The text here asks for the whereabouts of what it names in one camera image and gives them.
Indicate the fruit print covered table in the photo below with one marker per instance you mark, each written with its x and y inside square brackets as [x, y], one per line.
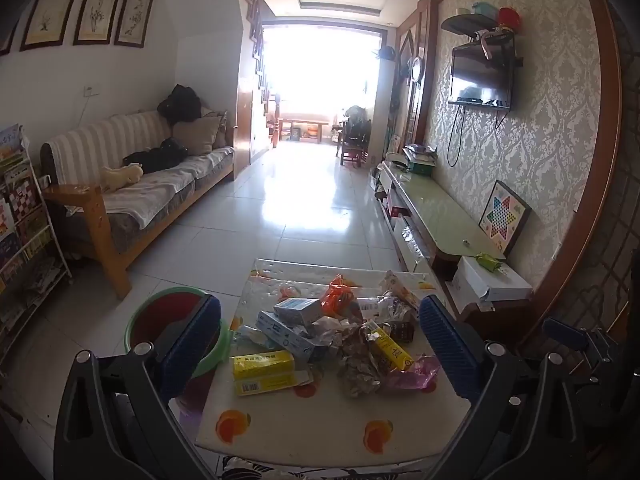
[300, 425]

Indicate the beige pillow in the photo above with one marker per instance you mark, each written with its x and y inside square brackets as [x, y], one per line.
[197, 135]

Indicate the orange plastic bag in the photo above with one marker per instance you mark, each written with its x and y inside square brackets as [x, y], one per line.
[337, 297]

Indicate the teal container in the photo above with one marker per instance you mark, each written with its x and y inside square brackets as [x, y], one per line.
[484, 8]

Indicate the long television cabinet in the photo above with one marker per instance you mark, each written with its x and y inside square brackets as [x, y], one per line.
[440, 215]

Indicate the red container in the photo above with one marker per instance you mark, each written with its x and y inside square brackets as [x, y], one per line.
[509, 17]

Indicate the long blue white box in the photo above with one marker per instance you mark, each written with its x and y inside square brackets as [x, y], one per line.
[280, 335]

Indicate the dark wall shelf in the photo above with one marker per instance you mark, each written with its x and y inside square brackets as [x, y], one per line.
[465, 22]

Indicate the black bag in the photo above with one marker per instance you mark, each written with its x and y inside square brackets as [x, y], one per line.
[180, 105]

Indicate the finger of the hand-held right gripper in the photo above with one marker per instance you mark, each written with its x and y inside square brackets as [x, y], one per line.
[565, 334]

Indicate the green and red trash bin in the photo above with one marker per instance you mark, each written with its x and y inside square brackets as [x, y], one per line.
[155, 315]

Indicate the small dark box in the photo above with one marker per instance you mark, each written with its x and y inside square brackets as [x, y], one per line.
[402, 332]

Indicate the white cardboard box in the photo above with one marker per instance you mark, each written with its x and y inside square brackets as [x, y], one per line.
[495, 280]

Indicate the green packet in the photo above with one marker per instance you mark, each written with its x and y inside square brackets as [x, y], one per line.
[487, 261]

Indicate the wooden sofa with striped cover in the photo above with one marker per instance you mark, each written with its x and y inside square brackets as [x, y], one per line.
[150, 195]

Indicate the low wooden table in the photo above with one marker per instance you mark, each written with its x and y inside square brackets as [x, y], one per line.
[302, 125]

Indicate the cream plush toy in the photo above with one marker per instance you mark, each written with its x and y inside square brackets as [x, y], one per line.
[120, 177]

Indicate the black clothing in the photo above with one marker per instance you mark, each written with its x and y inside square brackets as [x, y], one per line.
[157, 157]

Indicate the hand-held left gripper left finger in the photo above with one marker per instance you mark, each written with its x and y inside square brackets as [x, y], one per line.
[192, 345]

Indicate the round wall clock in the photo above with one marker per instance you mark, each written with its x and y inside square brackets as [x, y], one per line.
[416, 67]

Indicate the white book rack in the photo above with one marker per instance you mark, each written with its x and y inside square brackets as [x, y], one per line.
[25, 240]

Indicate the wall television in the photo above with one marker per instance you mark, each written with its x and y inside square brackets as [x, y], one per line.
[480, 72]

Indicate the small blue white box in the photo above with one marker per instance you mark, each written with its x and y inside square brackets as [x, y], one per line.
[295, 310]

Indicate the stack of books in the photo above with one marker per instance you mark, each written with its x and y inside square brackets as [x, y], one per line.
[420, 157]

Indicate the wooden chair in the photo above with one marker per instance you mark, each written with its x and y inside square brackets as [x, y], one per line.
[352, 145]

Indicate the brown paper wrapper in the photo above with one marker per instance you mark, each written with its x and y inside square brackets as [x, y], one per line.
[357, 365]

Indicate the star checkers board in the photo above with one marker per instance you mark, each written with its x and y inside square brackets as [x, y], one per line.
[504, 217]

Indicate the yellow packet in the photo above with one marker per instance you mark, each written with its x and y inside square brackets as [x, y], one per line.
[392, 352]

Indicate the flattened yellow box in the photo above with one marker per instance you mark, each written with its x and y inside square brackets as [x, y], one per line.
[265, 385]

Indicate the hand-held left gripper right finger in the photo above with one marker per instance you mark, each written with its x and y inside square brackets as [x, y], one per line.
[450, 350]

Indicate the yellow box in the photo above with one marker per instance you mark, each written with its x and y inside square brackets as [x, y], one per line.
[265, 385]
[262, 364]

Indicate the white printed wrapper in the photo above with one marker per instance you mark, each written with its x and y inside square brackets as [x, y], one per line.
[400, 295]

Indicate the framed plant picture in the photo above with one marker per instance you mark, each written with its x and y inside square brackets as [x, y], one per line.
[52, 5]
[99, 5]
[135, 12]

